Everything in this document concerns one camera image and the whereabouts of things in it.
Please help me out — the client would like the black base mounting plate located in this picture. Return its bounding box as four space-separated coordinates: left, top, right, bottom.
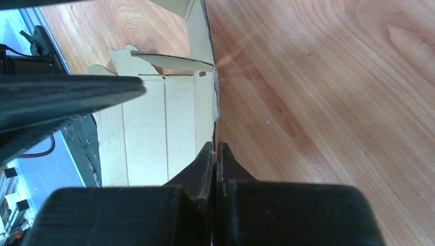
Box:
61 114 102 188

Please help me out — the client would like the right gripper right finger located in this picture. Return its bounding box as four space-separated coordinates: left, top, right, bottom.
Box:
216 142 385 245

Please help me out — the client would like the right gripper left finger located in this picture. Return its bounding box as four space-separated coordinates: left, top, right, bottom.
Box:
23 142 214 245

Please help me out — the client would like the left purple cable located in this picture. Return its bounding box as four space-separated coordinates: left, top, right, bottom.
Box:
17 135 56 159

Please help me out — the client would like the brown cardboard box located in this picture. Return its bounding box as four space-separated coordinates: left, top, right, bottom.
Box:
94 1 219 187

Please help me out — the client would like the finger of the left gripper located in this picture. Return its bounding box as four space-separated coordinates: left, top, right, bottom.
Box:
1 75 146 166

